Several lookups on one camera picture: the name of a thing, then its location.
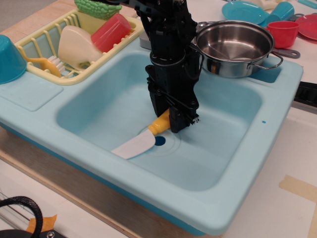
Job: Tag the teal plastic cup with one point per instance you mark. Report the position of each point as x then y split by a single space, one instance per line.
284 11

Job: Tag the teal plastic plate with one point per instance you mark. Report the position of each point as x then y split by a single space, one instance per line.
244 11

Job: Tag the yellow handled toy knife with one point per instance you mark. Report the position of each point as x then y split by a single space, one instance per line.
145 140

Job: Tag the cream plastic pitcher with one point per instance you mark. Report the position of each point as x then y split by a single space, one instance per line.
76 47

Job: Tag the red plastic cup on table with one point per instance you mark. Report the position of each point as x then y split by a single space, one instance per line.
284 33

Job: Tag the grey utensil handle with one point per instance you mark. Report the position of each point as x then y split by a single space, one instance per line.
289 53

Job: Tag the teal plastic bowl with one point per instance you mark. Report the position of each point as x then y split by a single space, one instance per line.
12 63

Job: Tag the grey toy faucet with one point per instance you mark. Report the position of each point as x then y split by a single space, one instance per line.
145 41

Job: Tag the beige masking tape strip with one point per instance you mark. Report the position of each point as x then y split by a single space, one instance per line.
304 190

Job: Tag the red plastic plate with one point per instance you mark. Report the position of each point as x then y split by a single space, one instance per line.
308 26

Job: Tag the red plastic cup in rack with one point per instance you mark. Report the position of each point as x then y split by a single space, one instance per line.
111 33

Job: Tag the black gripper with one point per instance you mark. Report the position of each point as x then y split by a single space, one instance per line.
171 86

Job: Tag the yellow dish drying rack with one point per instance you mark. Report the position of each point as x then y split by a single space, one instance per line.
44 42

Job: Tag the light blue toy sink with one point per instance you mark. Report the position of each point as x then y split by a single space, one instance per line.
200 176

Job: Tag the green bumpy toy vegetable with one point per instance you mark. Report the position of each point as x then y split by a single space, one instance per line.
97 9

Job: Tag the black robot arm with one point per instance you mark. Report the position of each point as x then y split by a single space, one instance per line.
168 24

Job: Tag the black rail at right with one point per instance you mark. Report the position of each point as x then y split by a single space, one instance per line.
307 94

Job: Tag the stainless steel pot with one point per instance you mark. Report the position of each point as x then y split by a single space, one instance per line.
235 49

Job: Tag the orange dish brush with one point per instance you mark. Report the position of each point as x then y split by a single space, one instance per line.
53 64

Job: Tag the orange tape piece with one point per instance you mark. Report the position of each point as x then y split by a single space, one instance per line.
48 224

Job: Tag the cream toy item top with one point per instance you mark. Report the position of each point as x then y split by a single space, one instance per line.
266 4

